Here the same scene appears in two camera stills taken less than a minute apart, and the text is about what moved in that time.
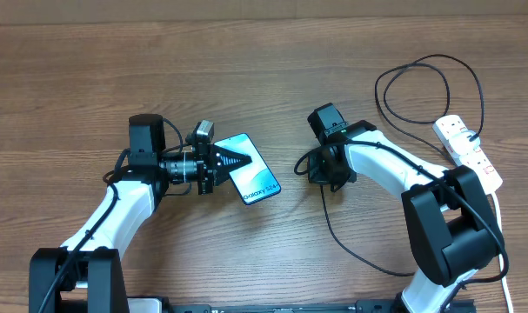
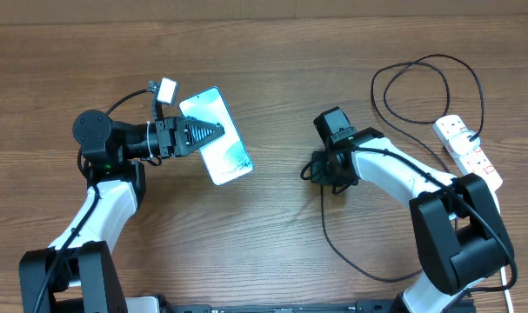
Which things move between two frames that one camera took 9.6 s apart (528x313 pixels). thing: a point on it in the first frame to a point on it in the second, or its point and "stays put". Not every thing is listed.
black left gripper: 209,171 to 179,143
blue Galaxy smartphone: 253,181 to 226,156
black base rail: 389,306 stays put
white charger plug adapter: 461,144 stays put
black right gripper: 318,177 stays put
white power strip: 444,128 stays put
